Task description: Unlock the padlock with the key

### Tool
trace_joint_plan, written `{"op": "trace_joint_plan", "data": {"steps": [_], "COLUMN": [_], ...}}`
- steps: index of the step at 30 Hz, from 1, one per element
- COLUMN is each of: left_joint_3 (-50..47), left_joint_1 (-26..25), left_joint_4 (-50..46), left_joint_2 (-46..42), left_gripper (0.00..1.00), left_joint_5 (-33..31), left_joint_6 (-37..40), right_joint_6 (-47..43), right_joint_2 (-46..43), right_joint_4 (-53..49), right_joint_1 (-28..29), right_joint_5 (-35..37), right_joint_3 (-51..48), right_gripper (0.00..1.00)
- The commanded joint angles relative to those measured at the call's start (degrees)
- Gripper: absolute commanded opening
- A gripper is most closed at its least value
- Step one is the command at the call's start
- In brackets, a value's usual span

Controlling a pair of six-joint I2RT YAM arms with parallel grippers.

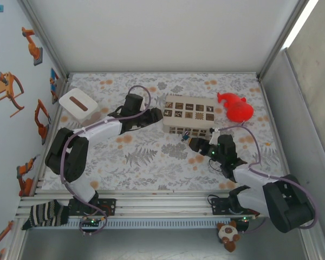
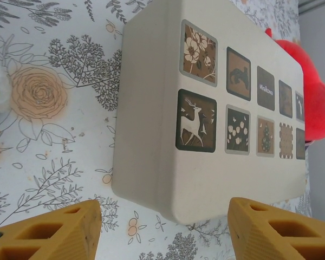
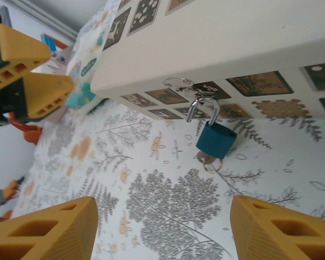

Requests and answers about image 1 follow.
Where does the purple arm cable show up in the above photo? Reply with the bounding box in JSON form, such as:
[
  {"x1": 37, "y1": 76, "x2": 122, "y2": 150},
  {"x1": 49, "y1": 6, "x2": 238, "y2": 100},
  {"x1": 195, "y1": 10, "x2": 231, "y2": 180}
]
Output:
[
  {"x1": 61, "y1": 85, "x2": 152, "y2": 236},
  {"x1": 212, "y1": 120, "x2": 319, "y2": 235}
]

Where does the beige box with patterned tiles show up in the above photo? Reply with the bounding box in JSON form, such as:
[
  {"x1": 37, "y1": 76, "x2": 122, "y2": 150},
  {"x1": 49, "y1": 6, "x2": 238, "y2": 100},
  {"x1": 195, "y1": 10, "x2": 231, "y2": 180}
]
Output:
[{"x1": 161, "y1": 94, "x2": 217, "y2": 135}]

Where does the aluminium frame post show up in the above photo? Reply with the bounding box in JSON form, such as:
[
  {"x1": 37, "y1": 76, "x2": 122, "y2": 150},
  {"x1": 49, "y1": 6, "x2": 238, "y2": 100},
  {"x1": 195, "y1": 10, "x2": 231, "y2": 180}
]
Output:
[
  {"x1": 17, "y1": 0, "x2": 71, "y2": 82},
  {"x1": 256, "y1": 0, "x2": 319, "y2": 82}
]

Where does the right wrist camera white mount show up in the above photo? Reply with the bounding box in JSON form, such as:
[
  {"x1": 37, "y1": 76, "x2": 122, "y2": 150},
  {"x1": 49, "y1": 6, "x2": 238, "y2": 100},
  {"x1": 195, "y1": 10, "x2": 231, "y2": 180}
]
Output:
[{"x1": 209, "y1": 126, "x2": 220, "y2": 144}]

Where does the red plastic toy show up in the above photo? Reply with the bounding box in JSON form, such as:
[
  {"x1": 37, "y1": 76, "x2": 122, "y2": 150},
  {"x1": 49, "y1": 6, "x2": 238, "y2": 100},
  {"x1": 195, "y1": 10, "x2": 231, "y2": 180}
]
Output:
[{"x1": 216, "y1": 92, "x2": 254, "y2": 124}]

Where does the white slotted cable duct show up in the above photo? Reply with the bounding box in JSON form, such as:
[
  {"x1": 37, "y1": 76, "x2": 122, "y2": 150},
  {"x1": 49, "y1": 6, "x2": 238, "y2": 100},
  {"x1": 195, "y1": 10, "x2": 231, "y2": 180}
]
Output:
[{"x1": 40, "y1": 218, "x2": 247, "y2": 230}]

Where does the white tissue box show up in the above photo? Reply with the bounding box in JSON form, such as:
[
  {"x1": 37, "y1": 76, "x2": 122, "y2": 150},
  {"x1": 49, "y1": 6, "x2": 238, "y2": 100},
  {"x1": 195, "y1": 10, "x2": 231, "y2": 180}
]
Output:
[{"x1": 58, "y1": 88, "x2": 101, "y2": 126}]

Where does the black white striped cloth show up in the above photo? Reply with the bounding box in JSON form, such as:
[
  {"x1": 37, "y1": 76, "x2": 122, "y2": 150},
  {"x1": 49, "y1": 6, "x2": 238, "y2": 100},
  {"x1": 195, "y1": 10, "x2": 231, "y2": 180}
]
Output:
[{"x1": 21, "y1": 199, "x2": 70, "y2": 231}]

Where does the floral patterned tablecloth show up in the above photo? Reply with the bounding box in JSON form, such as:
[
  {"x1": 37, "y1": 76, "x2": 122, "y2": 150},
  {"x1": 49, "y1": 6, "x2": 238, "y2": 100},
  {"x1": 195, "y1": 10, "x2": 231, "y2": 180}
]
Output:
[{"x1": 42, "y1": 71, "x2": 290, "y2": 192}]

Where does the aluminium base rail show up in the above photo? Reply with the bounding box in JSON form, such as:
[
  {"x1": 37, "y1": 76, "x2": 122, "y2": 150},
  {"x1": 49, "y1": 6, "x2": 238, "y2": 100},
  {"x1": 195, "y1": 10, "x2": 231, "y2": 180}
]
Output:
[{"x1": 16, "y1": 189, "x2": 274, "y2": 220}]

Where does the blue orange machine wall sticker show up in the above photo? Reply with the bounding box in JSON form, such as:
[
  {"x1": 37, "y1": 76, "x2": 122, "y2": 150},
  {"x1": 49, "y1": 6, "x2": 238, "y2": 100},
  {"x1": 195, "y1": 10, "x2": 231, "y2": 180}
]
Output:
[{"x1": 49, "y1": 67, "x2": 61, "y2": 105}]

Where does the orange claw gripper wall sticker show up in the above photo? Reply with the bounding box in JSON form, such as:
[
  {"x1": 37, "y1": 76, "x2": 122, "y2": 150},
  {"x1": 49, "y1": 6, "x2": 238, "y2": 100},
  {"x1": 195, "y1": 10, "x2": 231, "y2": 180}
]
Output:
[{"x1": 0, "y1": 71, "x2": 25, "y2": 118}]

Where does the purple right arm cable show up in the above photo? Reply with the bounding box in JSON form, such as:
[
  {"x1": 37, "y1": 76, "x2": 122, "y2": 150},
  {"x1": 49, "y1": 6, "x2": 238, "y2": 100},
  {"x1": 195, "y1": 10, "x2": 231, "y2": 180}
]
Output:
[{"x1": 212, "y1": 120, "x2": 319, "y2": 235}]

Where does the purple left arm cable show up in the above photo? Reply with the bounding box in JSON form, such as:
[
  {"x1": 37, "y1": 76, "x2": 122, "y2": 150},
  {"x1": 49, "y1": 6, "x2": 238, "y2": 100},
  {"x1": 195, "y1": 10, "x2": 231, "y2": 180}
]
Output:
[{"x1": 61, "y1": 85, "x2": 152, "y2": 236}]

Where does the brown white plush toy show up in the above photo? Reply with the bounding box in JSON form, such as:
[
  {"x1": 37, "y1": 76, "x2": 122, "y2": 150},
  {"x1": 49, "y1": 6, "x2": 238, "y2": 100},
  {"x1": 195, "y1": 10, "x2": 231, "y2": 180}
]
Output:
[{"x1": 216, "y1": 220, "x2": 241, "y2": 253}]

